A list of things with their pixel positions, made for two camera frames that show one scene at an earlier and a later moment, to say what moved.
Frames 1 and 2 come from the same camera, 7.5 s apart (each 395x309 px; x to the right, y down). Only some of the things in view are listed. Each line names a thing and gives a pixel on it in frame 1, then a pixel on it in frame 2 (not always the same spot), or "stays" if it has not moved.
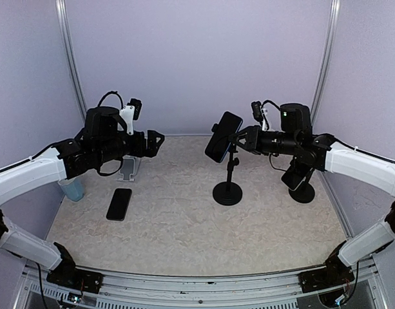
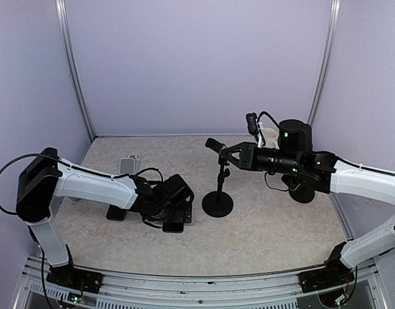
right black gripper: (252, 142) → (248, 158)
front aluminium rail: (274, 291) stays
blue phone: (219, 143) → (173, 227)
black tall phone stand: (228, 192) → (218, 203)
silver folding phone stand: (129, 168) stays
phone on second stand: (295, 174) stays
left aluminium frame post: (64, 28) stays
